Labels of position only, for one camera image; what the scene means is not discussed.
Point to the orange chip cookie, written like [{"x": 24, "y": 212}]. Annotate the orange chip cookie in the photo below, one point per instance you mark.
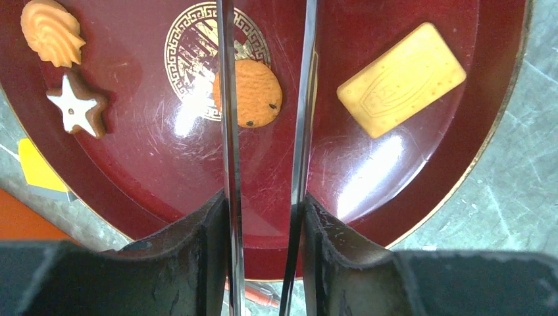
[{"x": 259, "y": 94}]

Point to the yellow rectangular biscuit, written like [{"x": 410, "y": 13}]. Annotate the yellow rectangular biscuit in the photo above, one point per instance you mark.
[{"x": 412, "y": 74}]

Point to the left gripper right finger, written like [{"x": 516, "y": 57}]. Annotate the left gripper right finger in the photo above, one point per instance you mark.
[{"x": 344, "y": 273}]

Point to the orange swirl cookie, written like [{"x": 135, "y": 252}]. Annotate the orange swirl cookie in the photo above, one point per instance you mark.
[{"x": 52, "y": 32}]

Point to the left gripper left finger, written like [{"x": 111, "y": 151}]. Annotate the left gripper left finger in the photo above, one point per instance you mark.
[{"x": 179, "y": 270}]

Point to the brown star cookie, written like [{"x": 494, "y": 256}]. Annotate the brown star cookie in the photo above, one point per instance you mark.
[{"x": 80, "y": 107}]

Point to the dark red round plate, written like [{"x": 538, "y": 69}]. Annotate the dark red round plate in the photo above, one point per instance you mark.
[{"x": 162, "y": 156}]

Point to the orange cookie box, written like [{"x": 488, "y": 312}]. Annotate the orange cookie box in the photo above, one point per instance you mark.
[{"x": 19, "y": 222}]

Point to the yellow sponge cube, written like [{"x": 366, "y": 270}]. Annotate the yellow sponge cube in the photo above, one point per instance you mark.
[{"x": 40, "y": 177}]

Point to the orange pen near box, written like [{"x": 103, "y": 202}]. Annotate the orange pen near box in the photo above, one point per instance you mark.
[{"x": 261, "y": 294}]

